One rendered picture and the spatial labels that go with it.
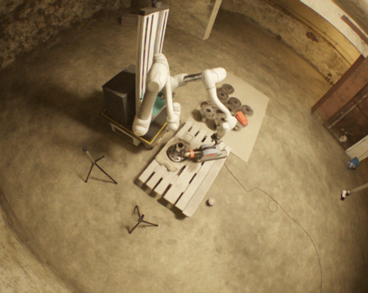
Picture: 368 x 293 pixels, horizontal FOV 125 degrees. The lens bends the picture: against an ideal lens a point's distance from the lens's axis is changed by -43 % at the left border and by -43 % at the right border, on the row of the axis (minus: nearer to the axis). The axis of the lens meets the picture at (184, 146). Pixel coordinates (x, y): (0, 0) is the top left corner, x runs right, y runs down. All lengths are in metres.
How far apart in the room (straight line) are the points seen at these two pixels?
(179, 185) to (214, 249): 0.99
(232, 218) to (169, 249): 0.95
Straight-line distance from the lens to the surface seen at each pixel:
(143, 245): 2.18
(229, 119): 1.83
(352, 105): 5.51
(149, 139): 2.14
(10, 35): 5.21
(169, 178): 2.14
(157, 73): 1.15
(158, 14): 1.60
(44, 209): 2.61
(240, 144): 2.93
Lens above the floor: 2.17
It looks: 59 degrees down
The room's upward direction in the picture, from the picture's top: 24 degrees clockwise
